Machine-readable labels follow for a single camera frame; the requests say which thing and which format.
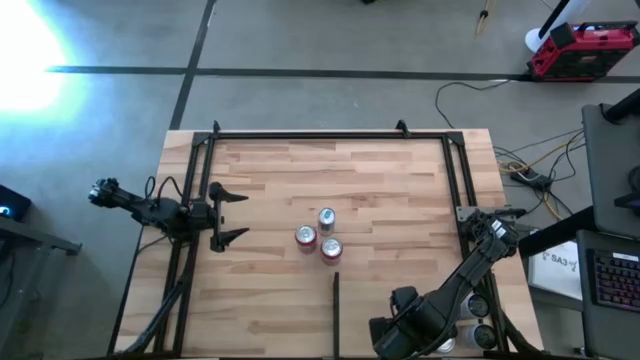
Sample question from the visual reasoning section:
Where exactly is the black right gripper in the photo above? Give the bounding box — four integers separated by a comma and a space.
368, 285, 437, 360

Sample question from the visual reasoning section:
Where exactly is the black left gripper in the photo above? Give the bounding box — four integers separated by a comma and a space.
188, 180, 251, 253

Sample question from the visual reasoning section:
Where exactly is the white slim beverage can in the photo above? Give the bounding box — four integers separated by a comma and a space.
458, 293, 492, 320
457, 323, 499, 350

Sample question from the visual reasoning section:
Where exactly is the red soda can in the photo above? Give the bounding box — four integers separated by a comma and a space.
294, 224, 319, 255

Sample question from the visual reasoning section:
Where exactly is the slim teal and silver can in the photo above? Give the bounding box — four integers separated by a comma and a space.
317, 206, 337, 237

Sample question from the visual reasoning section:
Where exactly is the red Fanta strawberry can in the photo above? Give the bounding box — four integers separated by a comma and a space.
320, 236, 344, 267

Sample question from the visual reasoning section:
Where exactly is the grey metal mounting plate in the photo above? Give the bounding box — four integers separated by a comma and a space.
455, 205, 482, 223

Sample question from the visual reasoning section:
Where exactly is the white paper sign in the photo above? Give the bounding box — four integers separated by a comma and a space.
527, 239, 585, 301

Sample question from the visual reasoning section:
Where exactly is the black diagonal beam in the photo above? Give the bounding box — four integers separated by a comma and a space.
517, 205, 599, 259

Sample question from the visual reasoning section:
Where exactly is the dark desk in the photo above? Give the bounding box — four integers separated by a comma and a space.
574, 228, 640, 360

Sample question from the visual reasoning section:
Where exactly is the grey bench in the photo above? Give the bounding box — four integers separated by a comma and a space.
0, 214, 84, 321

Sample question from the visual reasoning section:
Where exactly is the black power brick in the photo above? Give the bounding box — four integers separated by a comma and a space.
509, 168, 554, 190

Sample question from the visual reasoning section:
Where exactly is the black device with blue light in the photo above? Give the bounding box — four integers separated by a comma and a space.
0, 183, 32, 224

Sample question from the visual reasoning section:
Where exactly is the black backlit keyboard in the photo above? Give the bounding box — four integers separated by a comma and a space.
589, 248, 640, 314

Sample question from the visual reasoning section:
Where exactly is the black curved object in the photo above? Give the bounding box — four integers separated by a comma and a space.
613, 164, 640, 216

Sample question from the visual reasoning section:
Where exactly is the grey desk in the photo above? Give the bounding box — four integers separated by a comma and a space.
581, 102, 640, 239

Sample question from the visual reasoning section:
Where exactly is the white stand with black pole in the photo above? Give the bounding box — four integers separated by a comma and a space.
523, 0, 594, 54

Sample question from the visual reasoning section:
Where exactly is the red and black tool case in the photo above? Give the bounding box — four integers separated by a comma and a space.
527, 20, 640, 84

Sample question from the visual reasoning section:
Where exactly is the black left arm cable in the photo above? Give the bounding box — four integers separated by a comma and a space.
143, 174, 185, 202

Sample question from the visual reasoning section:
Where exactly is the black table rig frame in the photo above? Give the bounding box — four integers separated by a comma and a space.
107, 119, 546, 360

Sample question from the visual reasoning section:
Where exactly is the yellow and black cable tangle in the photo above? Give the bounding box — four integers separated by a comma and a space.
494, 128, 586, 222

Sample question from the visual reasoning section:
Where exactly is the thin black floor cable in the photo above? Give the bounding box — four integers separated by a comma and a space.
433, 78, 512, 130

